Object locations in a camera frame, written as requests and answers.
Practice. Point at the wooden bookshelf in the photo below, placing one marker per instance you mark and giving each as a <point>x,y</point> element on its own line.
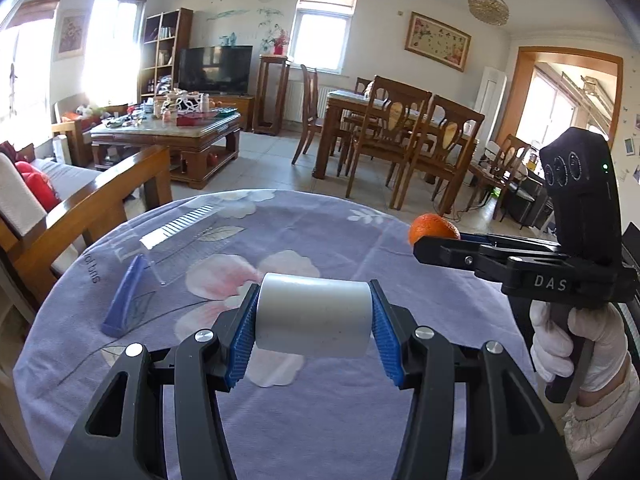
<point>165,45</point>

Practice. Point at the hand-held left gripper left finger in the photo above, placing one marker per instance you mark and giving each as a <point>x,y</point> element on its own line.
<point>242,345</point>

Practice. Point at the wooden coffee table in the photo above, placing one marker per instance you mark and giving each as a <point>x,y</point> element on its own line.
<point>165,147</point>

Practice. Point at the wooden sofa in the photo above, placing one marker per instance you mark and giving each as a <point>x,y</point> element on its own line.
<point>100,195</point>

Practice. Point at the small framed wall picture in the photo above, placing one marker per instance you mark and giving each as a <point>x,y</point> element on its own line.
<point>71,35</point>

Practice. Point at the red flower plant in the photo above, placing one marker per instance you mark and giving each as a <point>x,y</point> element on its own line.
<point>277,42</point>

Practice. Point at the white standing air conditioner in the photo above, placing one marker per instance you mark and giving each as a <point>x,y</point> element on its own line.
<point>492,100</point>

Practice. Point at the wooden armchair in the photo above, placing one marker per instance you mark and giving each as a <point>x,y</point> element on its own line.
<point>75,120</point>

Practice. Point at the clear plastic box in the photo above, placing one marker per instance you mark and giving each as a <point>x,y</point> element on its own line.
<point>180,240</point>

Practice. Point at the small window with red blind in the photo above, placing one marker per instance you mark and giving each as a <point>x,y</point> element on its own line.
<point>322,35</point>

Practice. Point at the wooden dining chair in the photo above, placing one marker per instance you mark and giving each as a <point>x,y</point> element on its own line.
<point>500,170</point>
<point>310,125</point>
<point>385,140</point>
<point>440,160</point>

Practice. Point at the tall wooden plant stand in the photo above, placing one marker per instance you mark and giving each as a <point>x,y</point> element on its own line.
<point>272,95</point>

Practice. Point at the wooden dining table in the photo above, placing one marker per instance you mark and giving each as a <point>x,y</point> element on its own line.
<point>335,110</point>

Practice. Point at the person's right forearm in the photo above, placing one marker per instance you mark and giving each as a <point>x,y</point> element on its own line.
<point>600,430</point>

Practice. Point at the floral purple tablecloth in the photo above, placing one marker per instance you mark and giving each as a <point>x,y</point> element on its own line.
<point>310,410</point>

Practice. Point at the red cushion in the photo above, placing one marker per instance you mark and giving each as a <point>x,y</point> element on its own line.
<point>40,185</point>

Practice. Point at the black flat television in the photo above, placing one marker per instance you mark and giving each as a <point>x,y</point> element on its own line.
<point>215,67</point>

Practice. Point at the white wall radiator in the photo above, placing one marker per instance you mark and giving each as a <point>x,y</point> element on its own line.
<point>300,102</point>

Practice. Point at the wooden television stand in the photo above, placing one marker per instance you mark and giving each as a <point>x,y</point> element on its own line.
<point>242,110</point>

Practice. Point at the framed floral wall painting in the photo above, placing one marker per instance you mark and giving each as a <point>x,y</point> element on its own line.
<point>437,41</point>

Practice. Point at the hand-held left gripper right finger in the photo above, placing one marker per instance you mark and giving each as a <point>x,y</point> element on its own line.
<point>387,345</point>

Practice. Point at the person's right hand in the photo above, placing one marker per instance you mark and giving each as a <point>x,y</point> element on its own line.
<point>605,345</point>

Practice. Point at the white cylinder roll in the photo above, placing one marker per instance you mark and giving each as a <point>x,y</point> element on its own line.
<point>315,315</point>

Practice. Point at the large bright window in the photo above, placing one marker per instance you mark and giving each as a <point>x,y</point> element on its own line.
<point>112,50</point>

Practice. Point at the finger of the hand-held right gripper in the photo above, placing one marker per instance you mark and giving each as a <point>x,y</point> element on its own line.
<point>520,240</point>
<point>450,252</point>

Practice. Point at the orange fruit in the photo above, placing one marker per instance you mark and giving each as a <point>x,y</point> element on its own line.
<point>432,225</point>

